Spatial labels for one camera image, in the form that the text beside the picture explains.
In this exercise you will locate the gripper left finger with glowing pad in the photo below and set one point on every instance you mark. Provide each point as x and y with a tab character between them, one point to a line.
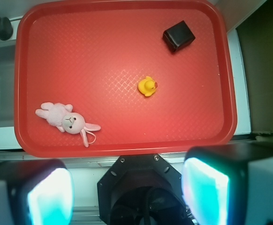
36	192

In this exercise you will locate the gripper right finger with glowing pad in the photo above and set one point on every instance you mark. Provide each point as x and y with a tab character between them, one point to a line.
230	184

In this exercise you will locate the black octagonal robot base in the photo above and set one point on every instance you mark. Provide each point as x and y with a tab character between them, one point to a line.
142	190

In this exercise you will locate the yellow rubber duck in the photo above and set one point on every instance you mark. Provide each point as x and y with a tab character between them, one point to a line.
147	86

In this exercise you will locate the pink plush bunny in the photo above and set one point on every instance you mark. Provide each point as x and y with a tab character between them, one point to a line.
65	120

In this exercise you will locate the red plastic tray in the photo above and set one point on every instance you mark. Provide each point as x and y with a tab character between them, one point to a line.
92	55

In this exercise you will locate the black cube box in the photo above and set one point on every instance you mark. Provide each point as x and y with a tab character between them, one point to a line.
178	36

